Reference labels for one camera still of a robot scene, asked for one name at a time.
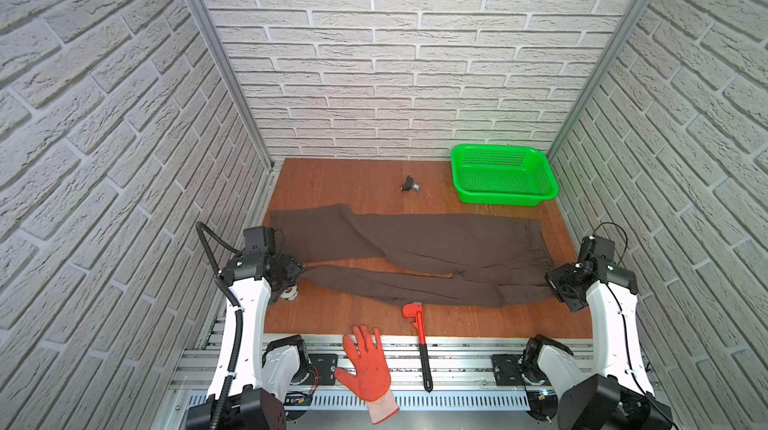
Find brown trousers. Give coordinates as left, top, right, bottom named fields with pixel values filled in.
left=270, top=204, right=555, bottom=308

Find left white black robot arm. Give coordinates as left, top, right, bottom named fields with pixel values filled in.
left=185, top=250, right=309, bottom=429

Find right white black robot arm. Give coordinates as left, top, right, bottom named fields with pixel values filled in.
left=519, top=257, right=677, bottom=429

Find white tape roll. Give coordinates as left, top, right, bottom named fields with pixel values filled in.
left=280, top=285, right=299, bottom=302

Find green plastic basket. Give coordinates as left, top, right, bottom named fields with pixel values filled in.
left=450, top=144, right=559, bottom=206

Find red pipe wrench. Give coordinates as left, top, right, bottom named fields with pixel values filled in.
left=401, top=302, right=434, bottom=393

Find red work glove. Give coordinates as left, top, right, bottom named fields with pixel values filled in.
left=334, top=325, right=400, bottom=425

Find small black metal object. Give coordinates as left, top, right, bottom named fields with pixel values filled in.
left=400, top=175, right=420, bottom=192

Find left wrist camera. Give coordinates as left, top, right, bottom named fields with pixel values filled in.
left=242, top=226, right=276, bottom=255

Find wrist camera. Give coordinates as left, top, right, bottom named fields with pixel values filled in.
left=242, top=226, right=276, bottom=255
left=578, top=235, right=616, bottom=262

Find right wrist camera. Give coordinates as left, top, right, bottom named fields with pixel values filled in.
left=578, top=235, right=616, bottom=262

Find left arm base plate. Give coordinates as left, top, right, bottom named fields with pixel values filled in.
left=291, top=353, right=338, bottom=387

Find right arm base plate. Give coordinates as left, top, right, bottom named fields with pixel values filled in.
left=491, top=354, right=542, bottom=387

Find aluminium frame rail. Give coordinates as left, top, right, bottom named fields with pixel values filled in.
left=170, top=333, right=661, bottom=392

